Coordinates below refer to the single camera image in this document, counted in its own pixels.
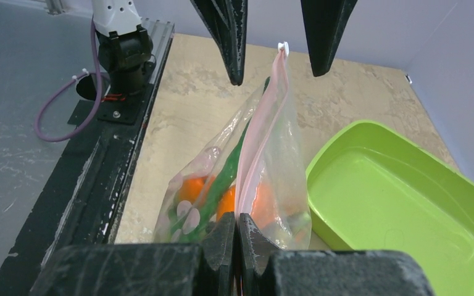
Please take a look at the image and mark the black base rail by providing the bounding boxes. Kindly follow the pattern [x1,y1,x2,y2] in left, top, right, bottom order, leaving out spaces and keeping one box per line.
[0,74,162,295]

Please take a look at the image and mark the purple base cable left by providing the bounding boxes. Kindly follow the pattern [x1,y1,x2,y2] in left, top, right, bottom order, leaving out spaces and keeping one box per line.
[33,16,111,144]

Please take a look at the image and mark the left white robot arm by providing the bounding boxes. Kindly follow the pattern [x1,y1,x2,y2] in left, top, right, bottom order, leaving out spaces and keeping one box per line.
[91,1,356,95]

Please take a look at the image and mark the clear zip top bag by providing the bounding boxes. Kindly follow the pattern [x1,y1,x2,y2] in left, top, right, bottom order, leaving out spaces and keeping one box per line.
[153,42,312,250]

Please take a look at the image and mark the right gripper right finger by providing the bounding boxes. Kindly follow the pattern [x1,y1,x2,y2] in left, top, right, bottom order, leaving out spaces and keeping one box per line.
[238,213,280,295]

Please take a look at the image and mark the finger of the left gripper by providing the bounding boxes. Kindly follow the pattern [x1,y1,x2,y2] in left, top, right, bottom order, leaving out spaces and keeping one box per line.
[191,0,248,86]
[301,0,357,77]

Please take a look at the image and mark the green fake bean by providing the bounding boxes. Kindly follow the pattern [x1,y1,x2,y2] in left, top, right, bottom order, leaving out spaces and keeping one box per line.
[154,78,272,242]

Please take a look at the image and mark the orange fake fruit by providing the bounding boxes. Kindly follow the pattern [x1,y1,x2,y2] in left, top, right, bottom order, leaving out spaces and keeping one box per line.
[215,182,278,228]

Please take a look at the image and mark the green plastic tray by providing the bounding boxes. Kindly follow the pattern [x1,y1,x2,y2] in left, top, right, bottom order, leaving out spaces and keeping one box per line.
[306,120,474,295]

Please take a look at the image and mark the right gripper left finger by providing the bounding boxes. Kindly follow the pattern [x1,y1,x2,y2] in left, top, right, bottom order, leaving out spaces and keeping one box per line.
[199,212,236,295]

